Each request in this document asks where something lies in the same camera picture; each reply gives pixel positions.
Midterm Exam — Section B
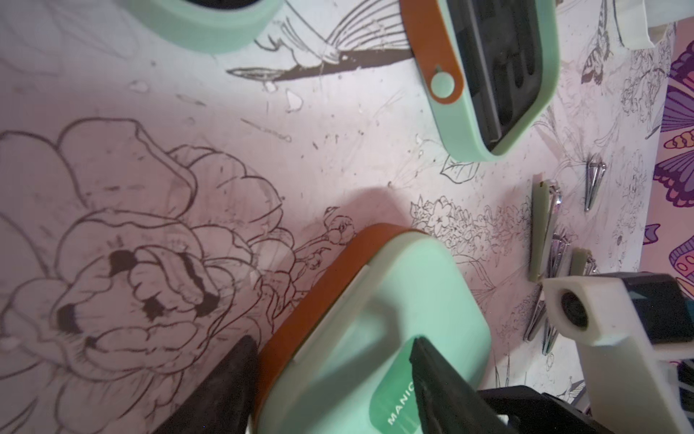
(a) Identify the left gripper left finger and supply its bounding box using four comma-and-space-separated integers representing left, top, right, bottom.
157, 336, 258, 433

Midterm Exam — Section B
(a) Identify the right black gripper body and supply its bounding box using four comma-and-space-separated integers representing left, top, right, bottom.
479, 270, 694, 434

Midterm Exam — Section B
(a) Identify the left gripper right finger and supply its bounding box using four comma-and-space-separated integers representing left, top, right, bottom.
410, 337, 510, 433

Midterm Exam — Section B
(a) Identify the green clipper case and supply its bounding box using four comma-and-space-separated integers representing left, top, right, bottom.
252, 224, 492, 433

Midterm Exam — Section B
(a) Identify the potted green plant white pot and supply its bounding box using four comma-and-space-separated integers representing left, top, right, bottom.
614, 0, 693, 50

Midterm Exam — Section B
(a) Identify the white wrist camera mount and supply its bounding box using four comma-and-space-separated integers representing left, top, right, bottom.
541, 273, 694, 434

